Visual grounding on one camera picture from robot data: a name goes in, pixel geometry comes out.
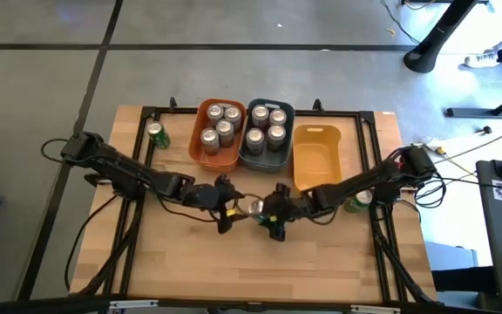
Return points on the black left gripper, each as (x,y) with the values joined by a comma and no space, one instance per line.
(207,196)

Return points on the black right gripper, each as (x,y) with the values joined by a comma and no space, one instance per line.
(288,207)

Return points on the green Sprite soda can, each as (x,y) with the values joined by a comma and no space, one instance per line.
(360,200)
(157,135)
(255,207)

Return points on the yellow plastic bin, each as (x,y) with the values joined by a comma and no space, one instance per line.
(316,161)

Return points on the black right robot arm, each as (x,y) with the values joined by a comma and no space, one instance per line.
(364,179)

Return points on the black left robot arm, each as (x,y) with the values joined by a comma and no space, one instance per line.
(124,168)

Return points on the orange plastic bin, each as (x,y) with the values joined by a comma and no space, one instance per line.
(216,163)

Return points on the dark blue plastic bin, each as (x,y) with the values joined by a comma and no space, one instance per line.
(268,163)

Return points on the blue-grey box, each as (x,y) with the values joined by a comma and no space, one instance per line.
(451,255)

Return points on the yellow floor scrap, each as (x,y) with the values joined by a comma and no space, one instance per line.
(391,32)

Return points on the black desk foot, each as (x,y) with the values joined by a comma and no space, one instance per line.
(473,112)

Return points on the small black knob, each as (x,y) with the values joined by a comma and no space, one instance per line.
(487,130)

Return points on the black pole with foot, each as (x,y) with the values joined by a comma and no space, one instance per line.
(434,39)

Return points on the person's shoe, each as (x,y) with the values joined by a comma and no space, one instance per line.
(479,59)

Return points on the black aluminium table frame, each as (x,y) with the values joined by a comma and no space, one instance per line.
(368,117)

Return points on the silver metal bracket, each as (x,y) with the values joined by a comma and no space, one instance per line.
(133,304)
(375,309)

